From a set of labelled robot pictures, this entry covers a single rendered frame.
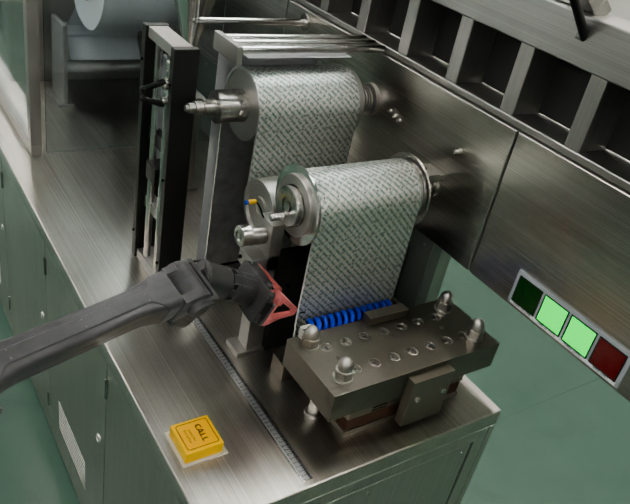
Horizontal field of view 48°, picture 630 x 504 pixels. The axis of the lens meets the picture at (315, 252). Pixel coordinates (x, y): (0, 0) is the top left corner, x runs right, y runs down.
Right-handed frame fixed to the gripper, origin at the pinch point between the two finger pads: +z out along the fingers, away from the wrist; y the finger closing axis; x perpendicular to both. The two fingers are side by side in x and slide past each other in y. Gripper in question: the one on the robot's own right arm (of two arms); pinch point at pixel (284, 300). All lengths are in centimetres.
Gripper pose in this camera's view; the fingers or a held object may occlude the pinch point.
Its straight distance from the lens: 127.8
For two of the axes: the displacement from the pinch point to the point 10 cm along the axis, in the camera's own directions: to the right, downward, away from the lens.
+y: 4.9, 5.6, -6.7
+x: 5.6, -7.9, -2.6
